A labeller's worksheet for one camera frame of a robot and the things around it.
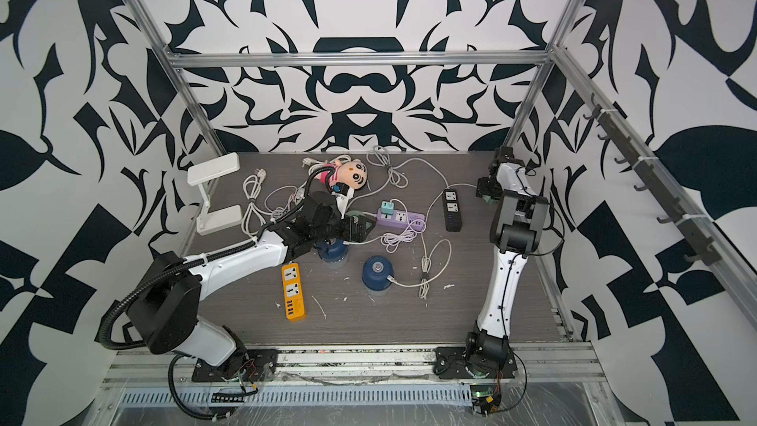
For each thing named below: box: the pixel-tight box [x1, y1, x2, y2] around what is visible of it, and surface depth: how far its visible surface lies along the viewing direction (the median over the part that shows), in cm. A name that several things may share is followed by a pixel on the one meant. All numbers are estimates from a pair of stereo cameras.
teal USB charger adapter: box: [380, 201, 395, 215], surface depth 98 cm
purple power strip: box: [376, 208, 426, 231], surface depth 101 cm
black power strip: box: [443, 188, 463, 232], surface depth 104 cm
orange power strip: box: [281, 262, 308, 322], surface depth 85 cm
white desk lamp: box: [187, 152, 243, 236], surface depth 87 cm
